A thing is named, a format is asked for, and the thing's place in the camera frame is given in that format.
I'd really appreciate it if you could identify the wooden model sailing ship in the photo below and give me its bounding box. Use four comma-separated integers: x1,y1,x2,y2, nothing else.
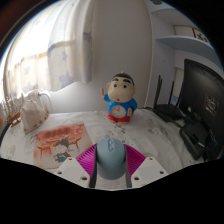
0,94,24,128

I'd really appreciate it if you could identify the cartoon boy figurine clock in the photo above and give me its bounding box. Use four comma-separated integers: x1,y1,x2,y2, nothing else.
101,71,139,124

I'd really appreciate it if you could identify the sheer star print curtain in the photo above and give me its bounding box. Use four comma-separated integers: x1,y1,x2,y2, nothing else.
2,0,95,102

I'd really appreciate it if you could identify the light blue computer mouse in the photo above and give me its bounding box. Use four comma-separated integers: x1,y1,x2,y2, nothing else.
95,137,128,181

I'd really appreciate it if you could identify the white wall shelf unit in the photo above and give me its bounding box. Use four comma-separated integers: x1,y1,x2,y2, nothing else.
146,0,218,62

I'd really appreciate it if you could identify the black computer monitor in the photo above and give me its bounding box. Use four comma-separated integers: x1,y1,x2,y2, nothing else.
182,58,224,162

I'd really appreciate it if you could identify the white printed tablecloth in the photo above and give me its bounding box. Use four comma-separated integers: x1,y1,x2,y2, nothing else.
0,109,202,191

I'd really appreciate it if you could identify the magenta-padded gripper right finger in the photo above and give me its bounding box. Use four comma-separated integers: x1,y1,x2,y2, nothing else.
123,145,169,189

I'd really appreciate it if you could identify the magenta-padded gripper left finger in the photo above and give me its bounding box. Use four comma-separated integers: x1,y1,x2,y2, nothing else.
54,145,99,189

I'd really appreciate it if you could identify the black desktop device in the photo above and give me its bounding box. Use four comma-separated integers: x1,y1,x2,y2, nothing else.
179,121,210,161

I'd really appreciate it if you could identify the orange cartoon print mouse pad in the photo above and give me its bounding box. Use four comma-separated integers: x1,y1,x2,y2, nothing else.
33,122,94,170

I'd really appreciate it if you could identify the white ceramic teapot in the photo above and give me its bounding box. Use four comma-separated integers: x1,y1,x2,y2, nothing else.
19,89,54,135

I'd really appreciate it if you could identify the black router with antennas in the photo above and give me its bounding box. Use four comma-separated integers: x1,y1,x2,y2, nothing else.
151,74,186,123

